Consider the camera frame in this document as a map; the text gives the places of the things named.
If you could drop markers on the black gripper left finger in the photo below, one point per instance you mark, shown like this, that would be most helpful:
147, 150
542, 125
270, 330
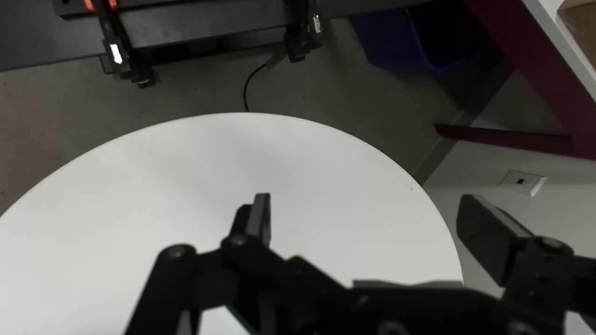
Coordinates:
257, 217

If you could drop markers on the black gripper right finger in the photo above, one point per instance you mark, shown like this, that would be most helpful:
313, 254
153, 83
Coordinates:
490, 235

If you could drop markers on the black clamp with white label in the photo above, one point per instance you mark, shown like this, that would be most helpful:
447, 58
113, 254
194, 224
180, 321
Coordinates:
303, 32

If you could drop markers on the blue plastic bin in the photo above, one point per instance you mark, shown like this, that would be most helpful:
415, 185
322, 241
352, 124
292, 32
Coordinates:
415, 31

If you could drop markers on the white wall outlet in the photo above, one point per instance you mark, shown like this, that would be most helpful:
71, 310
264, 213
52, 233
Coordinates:
523, 183

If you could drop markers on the white desk with maroon frame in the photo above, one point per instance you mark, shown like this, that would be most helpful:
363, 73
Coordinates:
540, 68

